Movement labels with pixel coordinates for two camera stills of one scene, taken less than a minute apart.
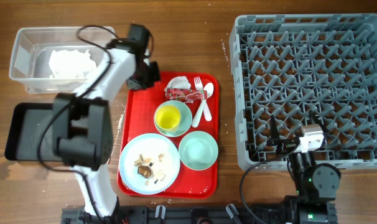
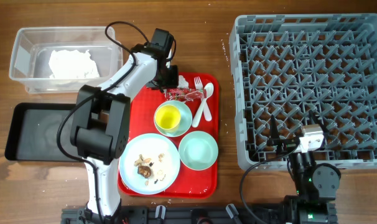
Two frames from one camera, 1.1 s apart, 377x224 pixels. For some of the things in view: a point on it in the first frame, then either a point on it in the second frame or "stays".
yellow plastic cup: x=168 y=118 stays
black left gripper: x=134 y=83 -> x=173 y=81
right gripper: x=285 y=142 stays
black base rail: x=264 y=213 stays
